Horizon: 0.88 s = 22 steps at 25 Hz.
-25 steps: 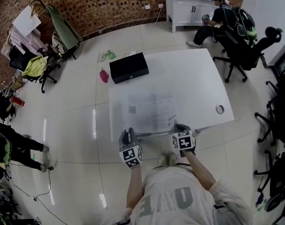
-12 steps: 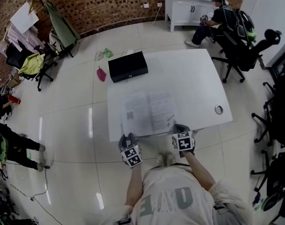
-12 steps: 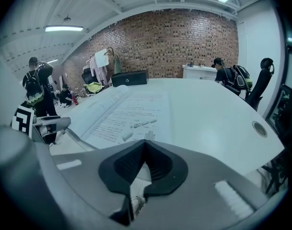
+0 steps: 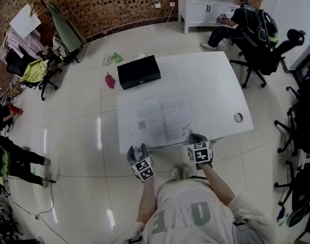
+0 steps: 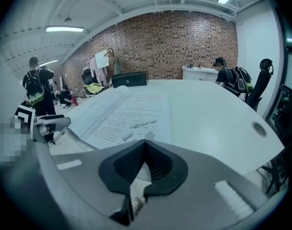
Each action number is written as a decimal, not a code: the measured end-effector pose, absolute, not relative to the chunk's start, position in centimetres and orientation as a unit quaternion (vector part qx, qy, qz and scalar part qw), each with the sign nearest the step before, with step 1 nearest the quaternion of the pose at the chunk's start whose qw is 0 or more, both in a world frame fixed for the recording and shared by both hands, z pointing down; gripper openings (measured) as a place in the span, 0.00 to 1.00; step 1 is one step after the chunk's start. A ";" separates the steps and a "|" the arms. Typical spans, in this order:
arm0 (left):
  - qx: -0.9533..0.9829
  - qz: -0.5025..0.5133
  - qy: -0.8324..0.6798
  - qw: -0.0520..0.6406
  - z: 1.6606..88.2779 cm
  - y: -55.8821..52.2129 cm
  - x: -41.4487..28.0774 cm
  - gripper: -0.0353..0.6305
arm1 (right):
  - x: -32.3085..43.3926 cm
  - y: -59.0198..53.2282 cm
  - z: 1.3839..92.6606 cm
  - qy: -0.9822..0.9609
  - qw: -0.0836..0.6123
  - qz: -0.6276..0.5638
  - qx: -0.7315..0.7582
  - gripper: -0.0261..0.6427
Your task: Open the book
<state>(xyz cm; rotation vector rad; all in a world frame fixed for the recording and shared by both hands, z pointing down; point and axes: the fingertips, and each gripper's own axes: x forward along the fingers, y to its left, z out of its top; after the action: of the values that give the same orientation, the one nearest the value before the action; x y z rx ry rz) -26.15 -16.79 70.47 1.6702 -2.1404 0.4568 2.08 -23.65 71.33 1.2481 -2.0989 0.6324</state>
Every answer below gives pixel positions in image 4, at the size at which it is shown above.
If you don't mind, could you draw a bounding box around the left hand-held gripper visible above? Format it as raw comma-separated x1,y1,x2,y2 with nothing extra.
127,143,156,183

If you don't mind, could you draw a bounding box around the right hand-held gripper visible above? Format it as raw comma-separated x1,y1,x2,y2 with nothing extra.
187,133,214,168

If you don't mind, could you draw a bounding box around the white paper booklet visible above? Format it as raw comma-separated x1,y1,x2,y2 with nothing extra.
126,97,196,147

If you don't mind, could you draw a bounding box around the person's right forearm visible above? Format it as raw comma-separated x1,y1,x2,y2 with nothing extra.
199,165,236,205

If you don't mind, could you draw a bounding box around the person's left forearm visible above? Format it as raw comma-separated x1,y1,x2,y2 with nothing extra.
136,179,157,225

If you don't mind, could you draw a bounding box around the person's right shoe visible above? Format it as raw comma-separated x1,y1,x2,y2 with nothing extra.
181,164,193,179

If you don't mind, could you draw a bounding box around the white table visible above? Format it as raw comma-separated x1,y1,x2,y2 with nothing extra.
116,51,255,155

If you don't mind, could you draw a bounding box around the red bag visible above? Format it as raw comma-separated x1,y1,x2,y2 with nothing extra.
105,72,116,89

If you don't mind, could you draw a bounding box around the black box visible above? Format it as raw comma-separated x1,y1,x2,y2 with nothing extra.
117,54,162,90

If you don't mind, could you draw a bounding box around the person's beige printed shirt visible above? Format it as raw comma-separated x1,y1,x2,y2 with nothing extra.
111,178,276,244

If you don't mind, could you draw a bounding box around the black office chair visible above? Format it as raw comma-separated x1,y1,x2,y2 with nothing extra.
230,28,307,89
274,161,310,213
6,48,63,101
274,77,310,157

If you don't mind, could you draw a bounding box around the black wheel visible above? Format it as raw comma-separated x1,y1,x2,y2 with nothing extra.
288,207,310,227

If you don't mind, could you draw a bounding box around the white cabinet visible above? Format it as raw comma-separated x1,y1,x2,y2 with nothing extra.
175,0,241,34

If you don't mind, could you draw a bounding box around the red cylinder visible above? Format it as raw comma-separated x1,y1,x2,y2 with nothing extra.
7,104,24,116

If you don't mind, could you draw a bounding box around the beige backpack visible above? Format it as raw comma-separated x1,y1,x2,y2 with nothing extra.
52,33,69,59

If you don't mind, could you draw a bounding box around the yellow-green jacket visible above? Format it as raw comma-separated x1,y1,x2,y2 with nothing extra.
19,58,49,84

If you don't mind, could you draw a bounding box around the cardboard box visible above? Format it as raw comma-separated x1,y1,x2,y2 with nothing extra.
11,81,24,98

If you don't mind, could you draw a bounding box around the olive green chair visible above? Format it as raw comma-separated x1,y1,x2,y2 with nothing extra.
46,3,87,65

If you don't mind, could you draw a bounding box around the dark equipment pile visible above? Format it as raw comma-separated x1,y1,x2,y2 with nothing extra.
0,179,20,244

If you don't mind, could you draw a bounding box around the pile of pale boards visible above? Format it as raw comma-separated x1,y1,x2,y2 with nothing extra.
0,30,47,63

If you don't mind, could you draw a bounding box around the white board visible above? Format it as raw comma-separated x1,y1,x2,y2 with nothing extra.
9,10,42,39

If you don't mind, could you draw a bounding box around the black floor cable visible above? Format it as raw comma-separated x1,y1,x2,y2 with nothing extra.
34,181,69,244

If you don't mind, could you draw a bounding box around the green strap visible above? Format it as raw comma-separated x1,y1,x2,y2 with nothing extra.
279,213,291,226

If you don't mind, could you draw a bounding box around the white power cord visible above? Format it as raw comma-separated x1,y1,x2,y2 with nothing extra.
163,6,174,28

